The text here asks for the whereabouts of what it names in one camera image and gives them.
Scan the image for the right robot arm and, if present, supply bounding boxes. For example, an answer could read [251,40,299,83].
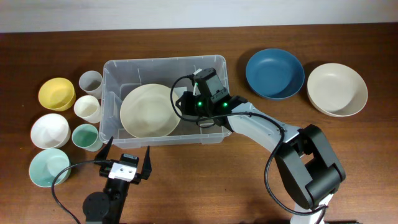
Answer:
[170,68,346,223]

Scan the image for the beige plate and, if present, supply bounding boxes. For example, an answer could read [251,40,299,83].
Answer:
[307,63,368,118]

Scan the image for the cream plate front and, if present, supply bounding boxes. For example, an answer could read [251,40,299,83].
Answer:
[119,83,180,138]

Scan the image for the blue plate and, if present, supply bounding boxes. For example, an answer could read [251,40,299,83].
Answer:
[246,49,305,100]

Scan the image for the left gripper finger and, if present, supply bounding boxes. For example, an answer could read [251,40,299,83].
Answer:
[141,146,152,180]
[95,137,114,161]

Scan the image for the grey cup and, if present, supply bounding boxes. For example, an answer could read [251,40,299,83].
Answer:
[78,70,103,99]

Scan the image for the mint green bowl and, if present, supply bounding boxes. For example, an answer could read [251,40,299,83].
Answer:
[29,148,71,188]

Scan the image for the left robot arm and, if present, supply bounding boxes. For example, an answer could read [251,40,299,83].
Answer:
[82,139,152,224]

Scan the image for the white bowl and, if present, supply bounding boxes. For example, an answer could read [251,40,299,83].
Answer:
[30,113,71,149]

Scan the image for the green cup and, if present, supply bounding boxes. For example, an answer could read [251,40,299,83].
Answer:
[72,124,103,152]

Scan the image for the clear plastic storage bin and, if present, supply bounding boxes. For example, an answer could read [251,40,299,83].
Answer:
[99,55,231,149]

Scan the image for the cream cup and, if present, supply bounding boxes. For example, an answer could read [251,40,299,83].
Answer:
[73,95,101,124]

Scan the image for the yellow bowl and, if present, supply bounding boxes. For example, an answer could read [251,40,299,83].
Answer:
[38,77,76,111]

